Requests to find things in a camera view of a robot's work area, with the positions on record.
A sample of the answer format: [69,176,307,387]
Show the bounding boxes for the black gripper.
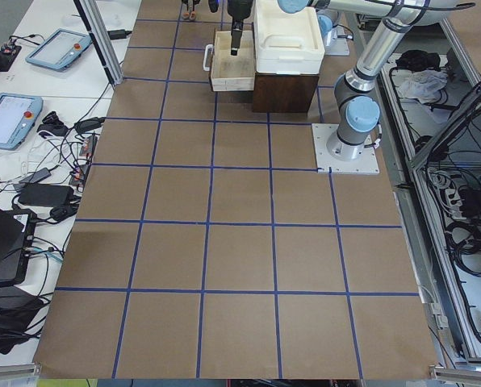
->
[227,0,253,56]
[181,0,219,11]

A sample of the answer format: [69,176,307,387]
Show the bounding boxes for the light wooden drawer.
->
[209,31,255,92]

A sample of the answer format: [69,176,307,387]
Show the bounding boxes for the white drawer handle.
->
[203,44,215,73]

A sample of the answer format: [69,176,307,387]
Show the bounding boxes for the grey orange scissors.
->
[182,4,197,21]

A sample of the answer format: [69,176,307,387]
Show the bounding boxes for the black laptop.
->
[0,209,36,287]

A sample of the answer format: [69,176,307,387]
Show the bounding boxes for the dark brown wooden cabinet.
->
[252,73,320,113]

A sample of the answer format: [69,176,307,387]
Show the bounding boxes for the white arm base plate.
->
[323,26,352,56]
[312,123,380,175]

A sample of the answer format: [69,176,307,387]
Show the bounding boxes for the white crumpled cloth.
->
[398,69,448,103]

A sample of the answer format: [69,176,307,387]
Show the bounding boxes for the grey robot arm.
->
[181,0,341,47]
[226,1,476,95]

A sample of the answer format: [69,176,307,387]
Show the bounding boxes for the blue teach pendant near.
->
[0,93,44,150]

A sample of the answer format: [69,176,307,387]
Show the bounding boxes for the blue teach pendant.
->
[25,28,92,71]
[0,93,44,150]

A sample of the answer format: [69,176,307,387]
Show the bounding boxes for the aluminium frame post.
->
[73,0,123,86]

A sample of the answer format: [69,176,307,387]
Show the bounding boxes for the blue teach pendant far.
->
[25,28,92,71]

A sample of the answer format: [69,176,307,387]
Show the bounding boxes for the white plastic tray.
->
[253,1,324,75]

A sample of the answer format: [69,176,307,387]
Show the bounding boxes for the black power adapter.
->
[18,184,74,207]

